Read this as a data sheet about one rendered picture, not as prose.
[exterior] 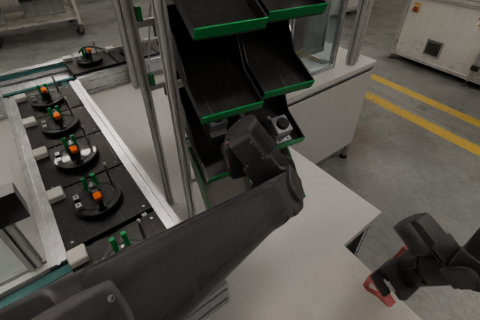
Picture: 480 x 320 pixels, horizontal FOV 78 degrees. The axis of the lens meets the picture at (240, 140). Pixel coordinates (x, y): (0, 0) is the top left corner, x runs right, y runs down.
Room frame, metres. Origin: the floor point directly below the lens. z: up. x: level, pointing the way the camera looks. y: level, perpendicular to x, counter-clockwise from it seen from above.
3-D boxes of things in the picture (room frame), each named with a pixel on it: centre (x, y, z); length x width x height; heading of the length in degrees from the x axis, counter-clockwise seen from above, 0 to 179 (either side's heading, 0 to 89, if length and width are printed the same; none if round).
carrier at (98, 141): (0.79, 0.58, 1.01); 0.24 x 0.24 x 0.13; 37
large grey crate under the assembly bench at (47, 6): (5.15, 3.21, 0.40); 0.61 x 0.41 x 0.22; 123
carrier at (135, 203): (0.59, 0.43, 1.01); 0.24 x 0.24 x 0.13; 37
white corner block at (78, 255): (0.41, 0.41, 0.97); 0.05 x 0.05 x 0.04; 37
